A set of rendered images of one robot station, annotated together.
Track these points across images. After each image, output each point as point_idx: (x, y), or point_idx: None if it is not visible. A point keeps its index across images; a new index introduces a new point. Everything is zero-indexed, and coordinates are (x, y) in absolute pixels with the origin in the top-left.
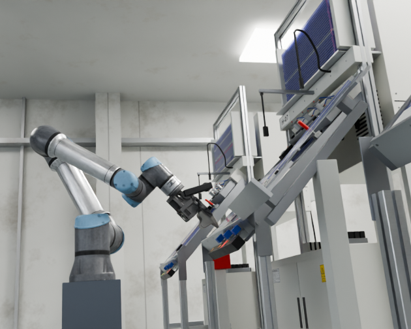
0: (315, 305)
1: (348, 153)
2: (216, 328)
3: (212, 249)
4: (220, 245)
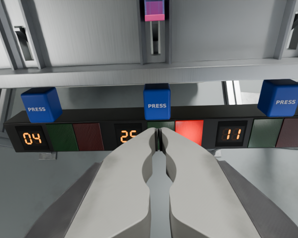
0: (150, 29)
1: None
2: None
3: (8, 133)
4: (134, 135)
